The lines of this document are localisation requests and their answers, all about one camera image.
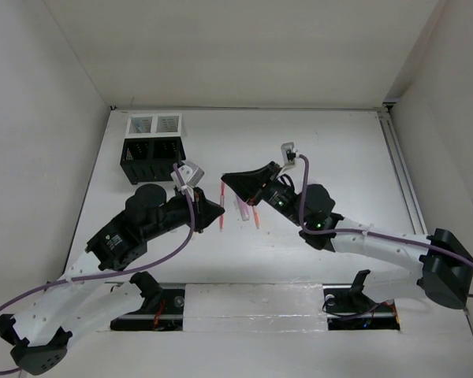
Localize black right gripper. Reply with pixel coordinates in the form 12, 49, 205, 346
221, 162, 306, 228

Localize purple highlighter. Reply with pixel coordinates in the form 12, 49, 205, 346
236, 198, 250, 221

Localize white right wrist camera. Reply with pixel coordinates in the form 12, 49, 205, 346
281, 142, 298, 172

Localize red double-tip pen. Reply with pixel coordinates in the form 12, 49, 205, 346
218, 181, 227, 233

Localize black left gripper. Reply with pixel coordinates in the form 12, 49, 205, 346
143, 183, 224, 241

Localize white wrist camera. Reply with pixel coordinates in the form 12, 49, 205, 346
170, 160, 205, 191
281, 142, 298, 172

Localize white mesh organizer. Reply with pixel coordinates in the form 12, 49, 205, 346
125, 113, 184, 139

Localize orange double-tip pen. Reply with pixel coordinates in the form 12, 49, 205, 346
252, 206, 260, 230

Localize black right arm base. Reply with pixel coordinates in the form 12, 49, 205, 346
322, 269, 400, 331

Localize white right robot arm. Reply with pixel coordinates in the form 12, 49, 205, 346
222, 162, 473, 310

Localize black mesh organizer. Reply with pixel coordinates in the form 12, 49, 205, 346
120, 137, 186, 185

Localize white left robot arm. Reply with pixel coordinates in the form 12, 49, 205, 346
0, 184, 224, 376

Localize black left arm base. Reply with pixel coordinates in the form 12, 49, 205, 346
110, 272, 186, 332

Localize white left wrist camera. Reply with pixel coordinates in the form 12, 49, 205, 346
170, 160, 205, 191

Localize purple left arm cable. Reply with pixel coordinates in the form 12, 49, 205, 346
0, 163, 196, 375

